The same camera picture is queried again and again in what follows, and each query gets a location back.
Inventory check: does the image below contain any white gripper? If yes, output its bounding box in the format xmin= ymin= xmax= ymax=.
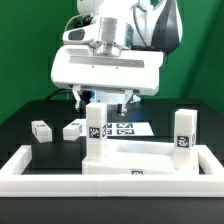
xmin=51 ymin=45 xmax=163 ymax=116

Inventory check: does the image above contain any white desk top tray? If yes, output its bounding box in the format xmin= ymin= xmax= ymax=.
xmin=82 ymin=139 xmax=199 ymax=175

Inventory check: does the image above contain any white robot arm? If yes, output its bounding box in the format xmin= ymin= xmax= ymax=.
xmin=51 ymin=0 xmax=183 ymax=114

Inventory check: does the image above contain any marker tag sheet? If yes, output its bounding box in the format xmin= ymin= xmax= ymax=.
xmin=107 ymin=122 xmax=154 ymax=136

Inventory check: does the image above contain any black cable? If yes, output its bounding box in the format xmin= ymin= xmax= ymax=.
xmin=44 ymin=87 xmax=73 ymax=101

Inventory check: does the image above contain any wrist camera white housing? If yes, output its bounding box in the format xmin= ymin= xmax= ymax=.
xmin=62 ymin=25 xmax=96 ymax=45

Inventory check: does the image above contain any white U-shaped frame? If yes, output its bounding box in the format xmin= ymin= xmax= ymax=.
xmin=0 ymin=145 xmax=224 ymax=197

